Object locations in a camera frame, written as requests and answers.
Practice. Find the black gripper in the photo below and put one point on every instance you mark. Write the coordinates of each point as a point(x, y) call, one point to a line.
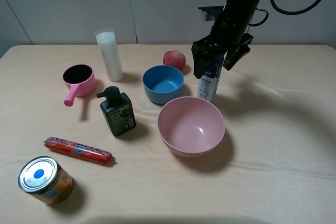
point(227, 33)

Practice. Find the navy and white spray bottle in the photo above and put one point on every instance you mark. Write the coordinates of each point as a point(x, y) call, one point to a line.
point(209, 80)

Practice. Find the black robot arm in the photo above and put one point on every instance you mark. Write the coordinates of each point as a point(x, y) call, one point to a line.
point(235, 6)

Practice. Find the red apple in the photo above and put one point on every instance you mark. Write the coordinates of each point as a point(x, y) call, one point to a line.
point(175, 59)

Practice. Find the blue plastic bowl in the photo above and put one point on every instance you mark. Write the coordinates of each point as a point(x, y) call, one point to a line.
point(163, 83)

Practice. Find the large pink bowl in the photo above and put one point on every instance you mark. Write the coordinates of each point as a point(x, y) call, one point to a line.
point(190, 126)

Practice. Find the tall white candle jar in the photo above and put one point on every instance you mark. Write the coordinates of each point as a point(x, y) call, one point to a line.
point(106, 41)

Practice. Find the black pump soap bottle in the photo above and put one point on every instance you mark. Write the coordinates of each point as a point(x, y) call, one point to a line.
point(117, 110)

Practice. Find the beige tablecloth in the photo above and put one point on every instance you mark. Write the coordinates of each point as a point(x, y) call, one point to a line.
point(276, 163)

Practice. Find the red packaged sausage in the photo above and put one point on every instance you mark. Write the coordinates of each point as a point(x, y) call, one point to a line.
point(80, 151)

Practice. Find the tin can with orange label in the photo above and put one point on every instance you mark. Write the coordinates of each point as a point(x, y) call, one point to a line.
point(43, 178)

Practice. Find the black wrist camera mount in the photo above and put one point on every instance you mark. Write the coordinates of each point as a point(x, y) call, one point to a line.
point(210, 13)

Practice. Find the pink pot with handle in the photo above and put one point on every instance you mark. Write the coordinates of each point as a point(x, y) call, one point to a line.
point(80, 81)

